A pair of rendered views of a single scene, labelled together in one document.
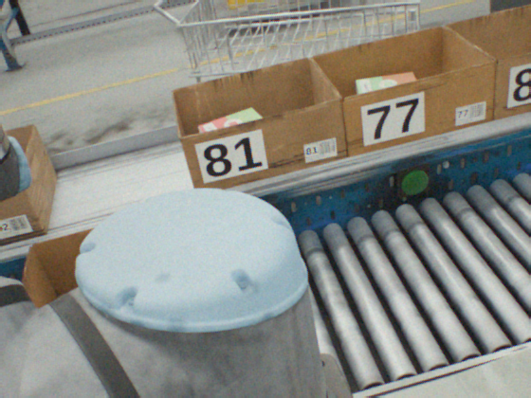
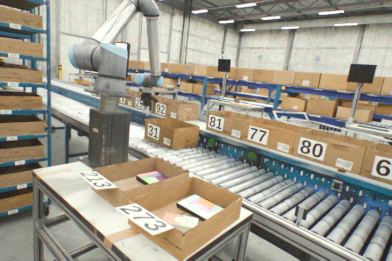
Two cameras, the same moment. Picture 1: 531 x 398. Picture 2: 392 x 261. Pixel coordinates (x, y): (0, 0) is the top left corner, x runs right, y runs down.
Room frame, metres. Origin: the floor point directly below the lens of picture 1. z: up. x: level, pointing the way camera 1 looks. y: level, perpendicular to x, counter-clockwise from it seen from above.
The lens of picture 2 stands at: (-0.29, -1.39, 1.33)
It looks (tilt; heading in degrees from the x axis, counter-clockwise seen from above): 11 degrees down; 48
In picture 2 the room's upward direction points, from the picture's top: 6 degrees clockwise
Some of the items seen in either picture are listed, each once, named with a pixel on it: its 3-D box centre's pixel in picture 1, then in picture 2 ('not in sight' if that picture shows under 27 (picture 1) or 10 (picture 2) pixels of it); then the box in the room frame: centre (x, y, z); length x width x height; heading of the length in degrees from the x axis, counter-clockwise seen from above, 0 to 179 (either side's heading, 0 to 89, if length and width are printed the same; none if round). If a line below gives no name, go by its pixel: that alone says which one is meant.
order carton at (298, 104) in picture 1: (256, 122); (234, 124); (1.38, -0.02, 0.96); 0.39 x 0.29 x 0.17; 95
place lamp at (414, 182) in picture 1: (414, 183); (251, 157); (1.19, -0.38, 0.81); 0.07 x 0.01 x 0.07; 95
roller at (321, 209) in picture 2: not in sight; (318, 211); (1.00, -0.95, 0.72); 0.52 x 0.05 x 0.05; 5
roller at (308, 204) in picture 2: not in sight; (305, 206); (0.99, -0.89, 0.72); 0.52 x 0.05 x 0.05; 5
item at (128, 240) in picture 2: not in sight; (134, 192); (0.28, -0.35, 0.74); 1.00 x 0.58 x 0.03; 98
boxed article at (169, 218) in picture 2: not in sight; (179, 224); (0.27, -0.73, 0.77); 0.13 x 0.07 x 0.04; 130
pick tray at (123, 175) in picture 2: not in sight; (142, 180); (0.31, -0.37, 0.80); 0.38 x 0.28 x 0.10; 6
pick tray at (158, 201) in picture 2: not in sight; (188, 209); (0.34, -0.70, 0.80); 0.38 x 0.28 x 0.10; 10
